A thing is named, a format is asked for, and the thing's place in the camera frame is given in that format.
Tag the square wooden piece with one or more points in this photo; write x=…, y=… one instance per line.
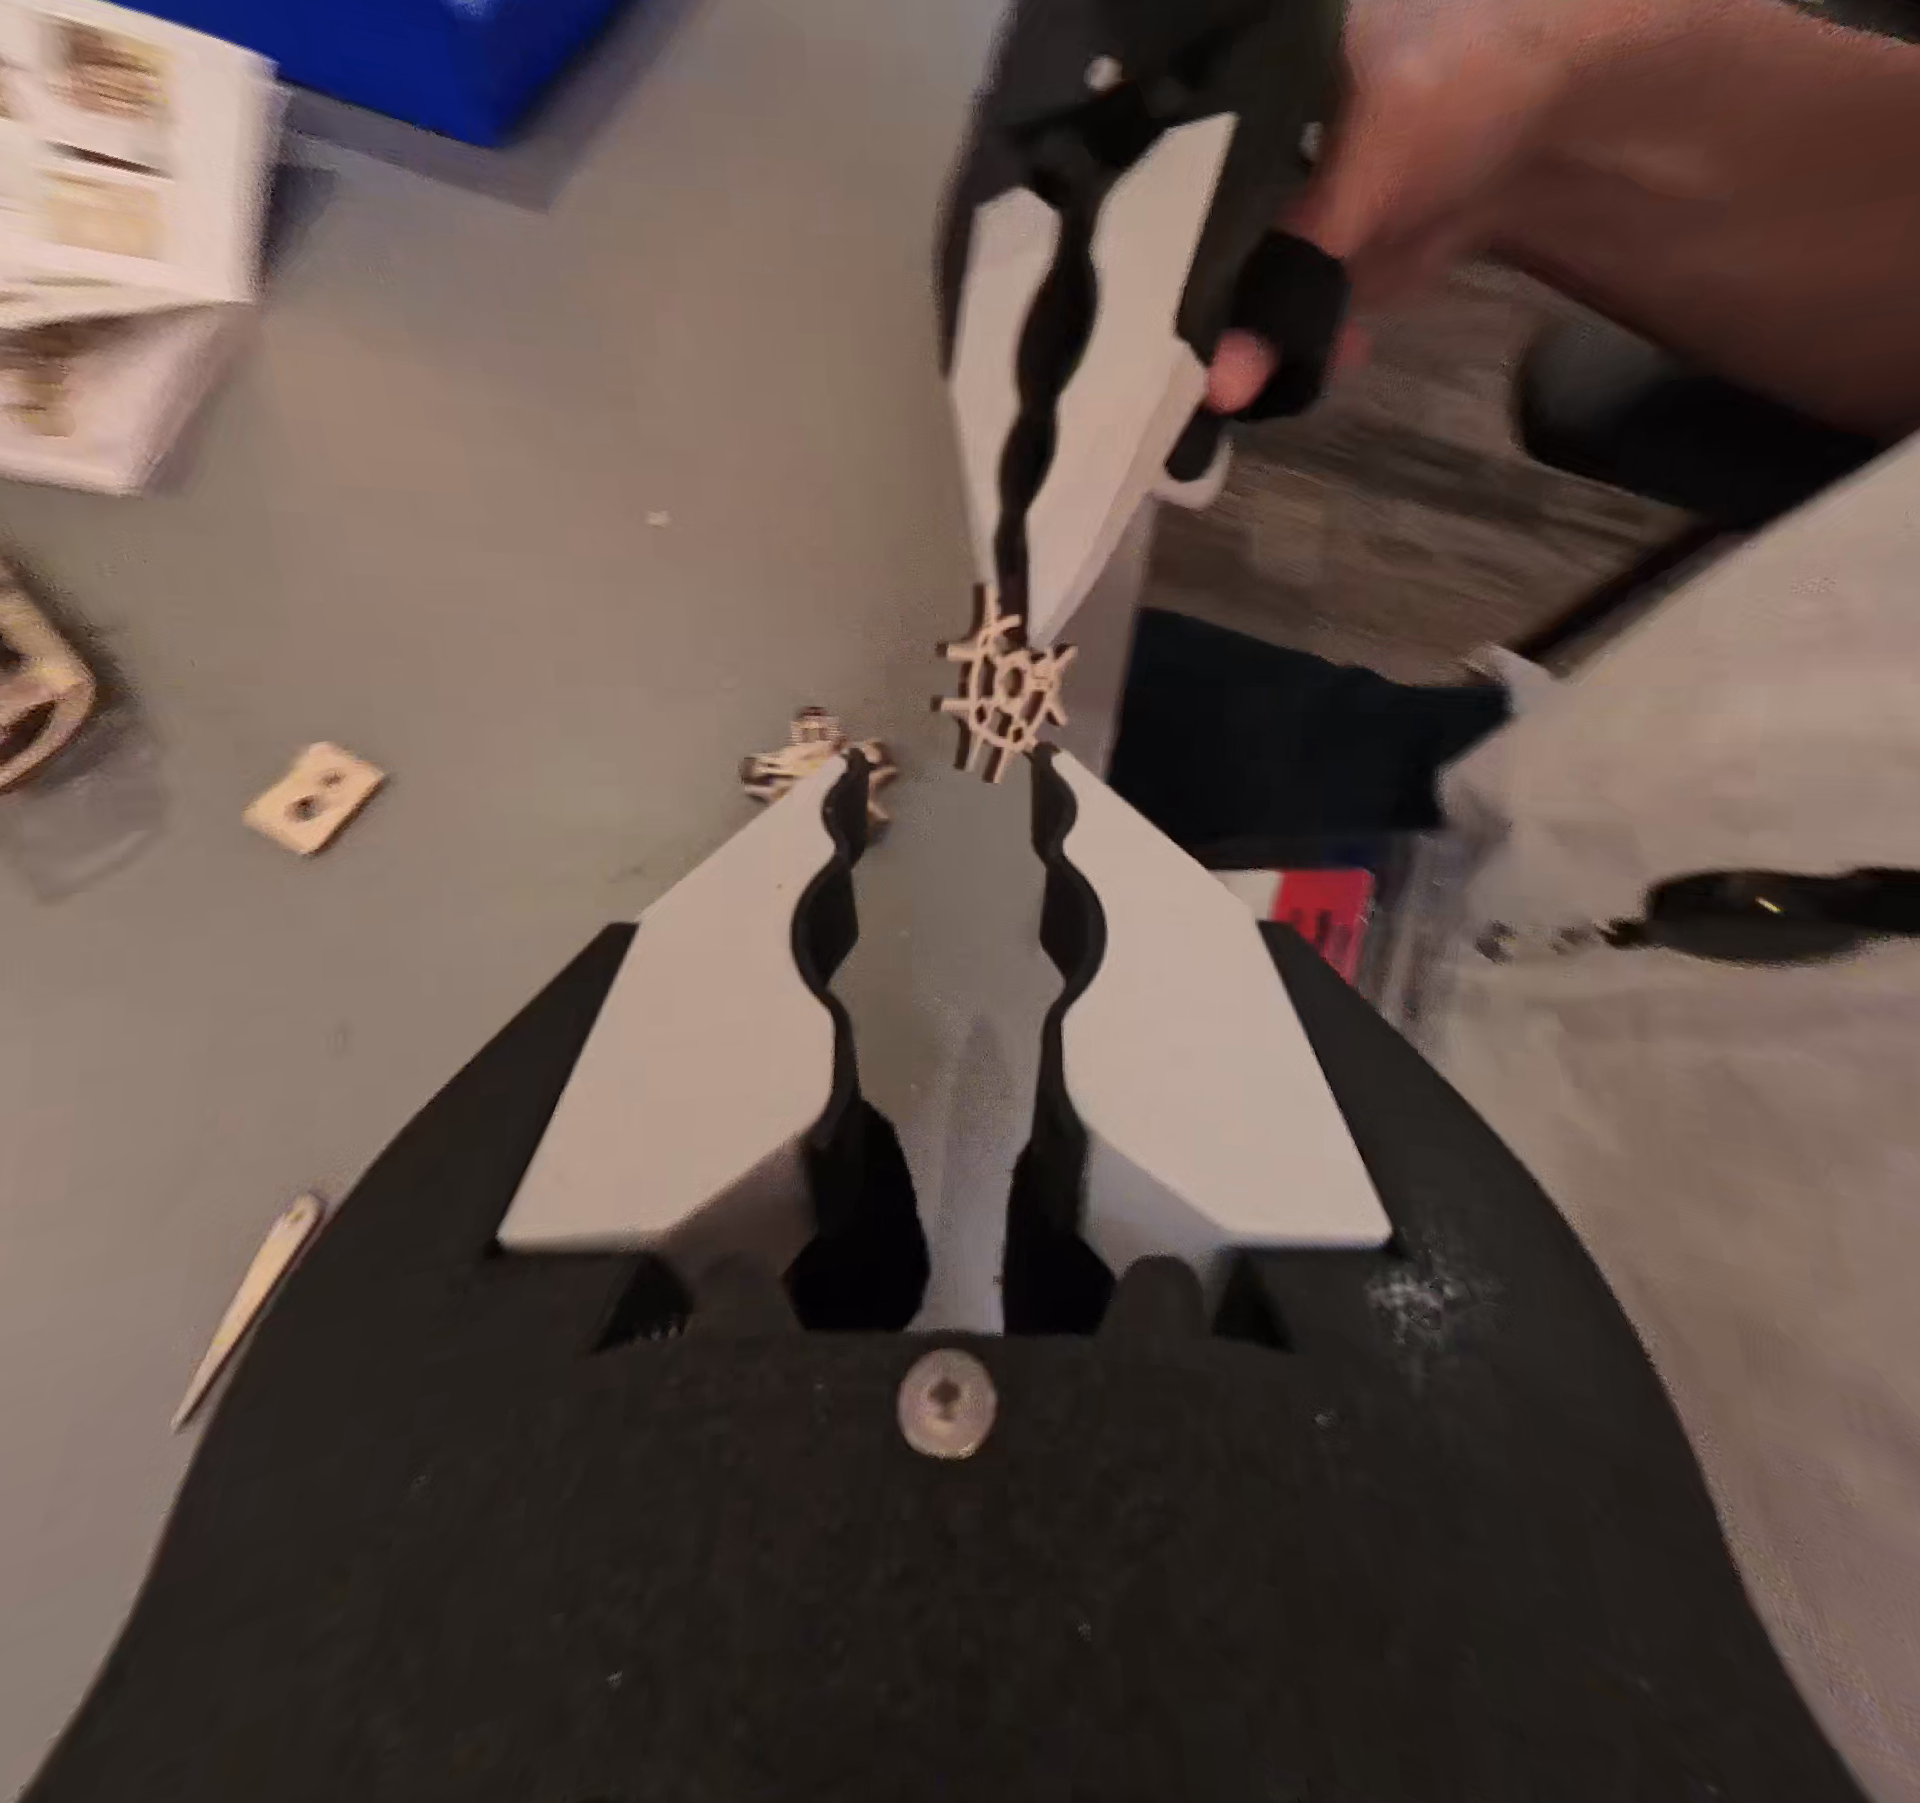
x=340, y=780

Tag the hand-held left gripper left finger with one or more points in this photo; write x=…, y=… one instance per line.
x=692, y=1053

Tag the wooden biplane model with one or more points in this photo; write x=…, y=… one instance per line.
x=35, y=695

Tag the person's grey shirt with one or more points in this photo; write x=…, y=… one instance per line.
x=1727, y=1234

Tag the wooden openwork gear piece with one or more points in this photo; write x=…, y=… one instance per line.
x=979, y=701

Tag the person's right hand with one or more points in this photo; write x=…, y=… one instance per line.
x=1482, y=124

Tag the dark cloth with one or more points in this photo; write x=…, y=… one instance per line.
x=1277, y=739

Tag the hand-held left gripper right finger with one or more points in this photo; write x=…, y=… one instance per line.
x=1203, y=1068

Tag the small wooden toothed piece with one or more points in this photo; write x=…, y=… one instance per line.
x=796, y=759

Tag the person's right forearm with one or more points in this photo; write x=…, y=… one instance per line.
x=1787, y=185

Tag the red item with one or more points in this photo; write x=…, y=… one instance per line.
x=1304, y=918

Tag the pointed wooden stick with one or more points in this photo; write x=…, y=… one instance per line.
x=260, y=1291

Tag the grey desk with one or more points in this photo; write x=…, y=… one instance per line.
x=527, y=481

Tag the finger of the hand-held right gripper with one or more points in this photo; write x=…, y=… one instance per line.
x=979, y=330
x=1144, y=330

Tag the assembly instruction booklet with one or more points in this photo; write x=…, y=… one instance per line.
x=134, y=185

